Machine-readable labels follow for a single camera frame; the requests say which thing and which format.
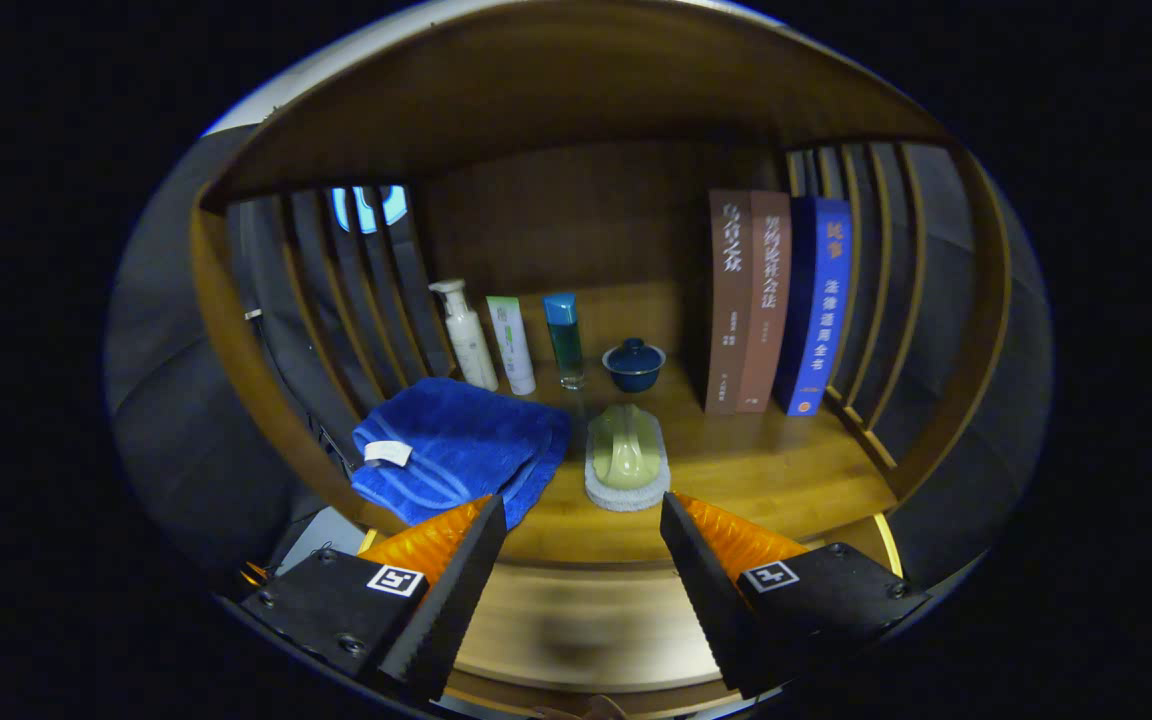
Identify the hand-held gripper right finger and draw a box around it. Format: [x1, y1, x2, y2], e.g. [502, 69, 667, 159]
[660, 491, 933, 698]

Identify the blue lidded teacup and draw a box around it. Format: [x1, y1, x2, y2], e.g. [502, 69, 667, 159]
[602, 338, 667, 393]

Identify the blue book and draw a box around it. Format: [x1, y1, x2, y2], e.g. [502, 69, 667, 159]
[774, 196, 853, 417]

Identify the folded blue towel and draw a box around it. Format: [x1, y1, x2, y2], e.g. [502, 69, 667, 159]
[351, 377, 573, 531]

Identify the white green tube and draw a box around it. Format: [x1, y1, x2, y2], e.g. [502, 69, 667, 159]
[485, 296, 537, 396]

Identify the white pump bottle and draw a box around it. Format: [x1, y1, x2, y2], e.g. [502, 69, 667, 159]
[429, 278, 500, 392]

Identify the wooden countertop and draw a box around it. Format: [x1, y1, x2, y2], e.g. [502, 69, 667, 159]
[366, 283, 899, 571]

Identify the teal bottle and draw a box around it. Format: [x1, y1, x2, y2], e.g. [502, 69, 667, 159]
[542, 292, 585, 390]

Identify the dark brown book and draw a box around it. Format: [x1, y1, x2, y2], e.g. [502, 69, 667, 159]
[704, 190, 754, 416]

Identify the reddish brown book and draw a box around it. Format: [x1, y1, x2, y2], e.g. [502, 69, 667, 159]
[736, 191, 793, 414]

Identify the wooden cabinet with shelf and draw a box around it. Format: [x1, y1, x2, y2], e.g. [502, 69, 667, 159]
[191, 0, 1012, 716]

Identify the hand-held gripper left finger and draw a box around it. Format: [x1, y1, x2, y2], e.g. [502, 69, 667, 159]
[241, 495, 509, 704]

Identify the green scrub brush white base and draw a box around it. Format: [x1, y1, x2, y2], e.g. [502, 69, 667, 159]
[584, 403, 671, 513]

